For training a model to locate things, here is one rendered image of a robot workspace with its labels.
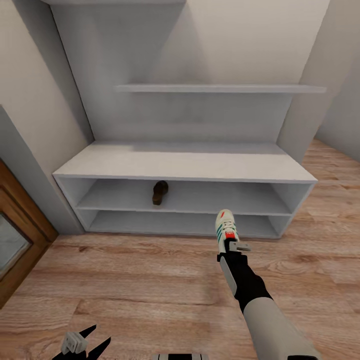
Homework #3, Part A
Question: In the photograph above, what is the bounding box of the sandal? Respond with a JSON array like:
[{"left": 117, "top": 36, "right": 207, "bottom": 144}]
[{"left": 152, "top": 180, "right": 169, "bottom": 206}]

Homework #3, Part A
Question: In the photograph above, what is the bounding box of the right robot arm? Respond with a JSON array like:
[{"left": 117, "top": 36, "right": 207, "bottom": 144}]
[{"left": 217, "top": 241, "right": 323, "bottom": 360}]

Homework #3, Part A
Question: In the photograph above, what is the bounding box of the gym shoe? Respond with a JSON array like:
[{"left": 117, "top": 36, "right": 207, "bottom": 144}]
[{"left": 215, "top": 209, "right": 242, "bottom": 254}]

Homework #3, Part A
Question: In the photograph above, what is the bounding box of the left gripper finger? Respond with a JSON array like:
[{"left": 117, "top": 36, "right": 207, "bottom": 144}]
[
  {"left": 86, "top": 338, "right": 111, "bottom": 360},
  {"left": 80, "top": 325, "right": 96, "bottom": 338}
]

